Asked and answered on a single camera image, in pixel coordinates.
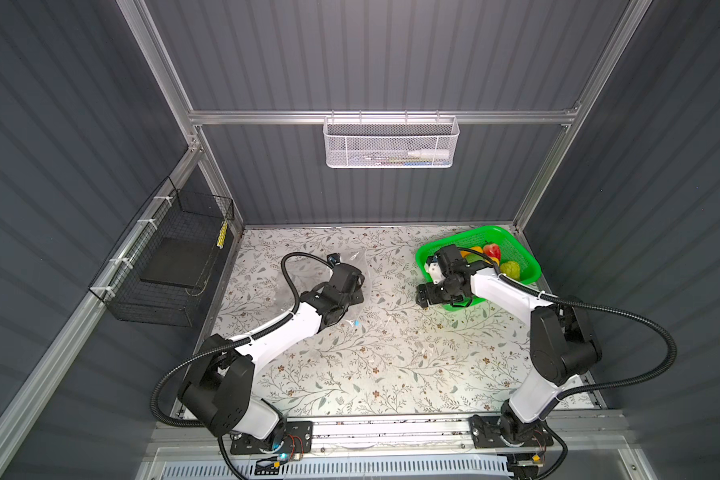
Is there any clear zip top bag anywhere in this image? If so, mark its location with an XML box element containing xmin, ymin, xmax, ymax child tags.
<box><xmin>280</xmin><ymin>252</ymin><xmax>354</xmax><ymax>332</ymax></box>

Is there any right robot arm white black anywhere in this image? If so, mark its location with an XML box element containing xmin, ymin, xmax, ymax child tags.
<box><xmin>416</xmin><ymin>244</ymin><xmax>602</xmax><ymax>446</ymax></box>

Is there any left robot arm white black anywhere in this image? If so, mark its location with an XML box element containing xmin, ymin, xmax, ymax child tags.
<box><xmin>177</xmin><ymin>252</ymin><xmax>365</xmax><ymax>450</ymax></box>

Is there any red toy apple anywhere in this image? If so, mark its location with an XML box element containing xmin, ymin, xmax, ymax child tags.
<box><xmin>483</xmin><ymin>243</ymin><xmax>502</xmax><ymax>263</ymax></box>

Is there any green toy fruit right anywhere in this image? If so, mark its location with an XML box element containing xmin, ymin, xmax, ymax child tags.
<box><xmin>500</xmin><ymin>260</ymin><xmax>522</xmax><ymax>281</ymax></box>

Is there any green plastic basket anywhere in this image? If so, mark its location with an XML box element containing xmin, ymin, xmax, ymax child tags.
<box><xmin>415</xmin><ymin>225</ymin><xmax>542</xmax><ymax>285</ymax></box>

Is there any black pad in basket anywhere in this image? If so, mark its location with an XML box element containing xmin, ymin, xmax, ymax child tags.
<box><xmin>140</xmin><ymin>238</ymin><xmax>215</xmax><ymax>289</ymax></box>

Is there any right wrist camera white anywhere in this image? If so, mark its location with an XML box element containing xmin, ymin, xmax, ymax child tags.
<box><xmin>424</xmin><ymin>256</ymin><xmax>444</xmax><ymax>284</ymax></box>

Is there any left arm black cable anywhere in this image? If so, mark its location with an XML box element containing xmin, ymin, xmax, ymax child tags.
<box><xmin>149</xmin><ymin>251</ymin><xmax>337</xmax><ymax>480</ymax></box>

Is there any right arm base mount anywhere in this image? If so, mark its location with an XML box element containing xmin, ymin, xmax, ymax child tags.
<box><xmin>468</xmin><ymin>414</ymin><xmax>555</xmax><ymax>450</ymax></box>

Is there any white wire mesh basket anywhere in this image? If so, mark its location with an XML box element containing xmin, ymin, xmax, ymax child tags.
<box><xmin>322</xmin><ymin>115</ymin><xmax>460</xmax><ymax>169</ymax></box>

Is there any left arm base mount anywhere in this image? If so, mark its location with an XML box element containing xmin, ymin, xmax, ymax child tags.
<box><xmin>227</xmin><ymin>420</ymin><xmax>314</xmax><ymax>455</ymax></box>

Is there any black wire mesh basket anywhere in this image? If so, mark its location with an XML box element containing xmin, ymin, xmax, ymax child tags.
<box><xmin>89</xmin><ymin>180</ymin><xmax>235</xmax><ymax>327</ymax></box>

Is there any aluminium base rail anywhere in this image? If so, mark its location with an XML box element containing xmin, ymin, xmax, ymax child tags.
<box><xmin>143</xmin><ymin>410</ymin><xmax>636</xmax><ymax>462</ymax></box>

